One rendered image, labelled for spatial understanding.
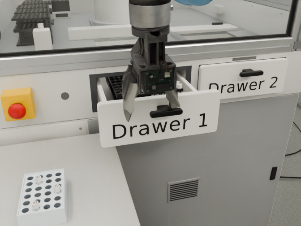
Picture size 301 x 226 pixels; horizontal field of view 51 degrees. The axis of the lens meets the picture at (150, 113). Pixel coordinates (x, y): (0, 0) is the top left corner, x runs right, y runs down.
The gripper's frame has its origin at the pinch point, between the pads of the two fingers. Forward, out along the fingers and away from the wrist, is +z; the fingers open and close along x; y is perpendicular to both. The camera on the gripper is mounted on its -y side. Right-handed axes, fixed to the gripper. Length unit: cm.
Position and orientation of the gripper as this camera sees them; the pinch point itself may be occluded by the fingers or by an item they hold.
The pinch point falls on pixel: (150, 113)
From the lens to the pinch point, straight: 69.9
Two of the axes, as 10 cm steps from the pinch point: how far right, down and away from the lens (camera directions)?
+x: 9.7, -1.4, 1.9
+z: 0.3, 8.6, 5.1
